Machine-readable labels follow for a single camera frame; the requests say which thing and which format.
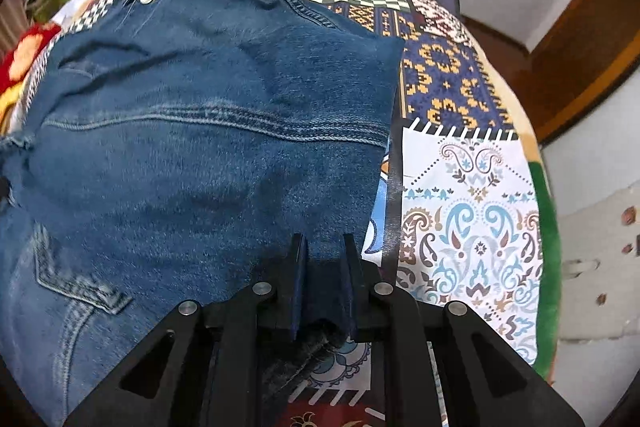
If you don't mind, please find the blue denim jacket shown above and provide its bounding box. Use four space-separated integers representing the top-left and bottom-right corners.
1 0 404 426

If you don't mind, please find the patchwork patterned bedspread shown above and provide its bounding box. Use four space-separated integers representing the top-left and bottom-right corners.
2 0 560 425

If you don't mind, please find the yellow orange fleece blanket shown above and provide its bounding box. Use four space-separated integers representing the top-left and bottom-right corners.
0 81 24 135

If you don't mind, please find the red and cream plush blanket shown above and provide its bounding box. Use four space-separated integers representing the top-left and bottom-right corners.
0 22 61 93

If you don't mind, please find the striped pink curtain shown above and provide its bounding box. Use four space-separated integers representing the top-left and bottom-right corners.
0 0 29 56

